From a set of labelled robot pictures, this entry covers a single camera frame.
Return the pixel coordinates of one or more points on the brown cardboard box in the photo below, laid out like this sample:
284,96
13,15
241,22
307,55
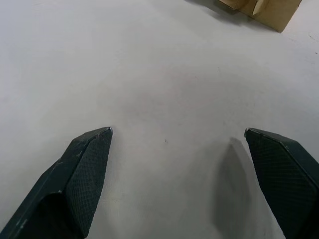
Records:
270,11

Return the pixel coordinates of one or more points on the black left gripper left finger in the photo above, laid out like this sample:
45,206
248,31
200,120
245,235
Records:
74,179

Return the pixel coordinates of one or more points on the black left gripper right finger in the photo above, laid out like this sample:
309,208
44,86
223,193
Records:
284,174

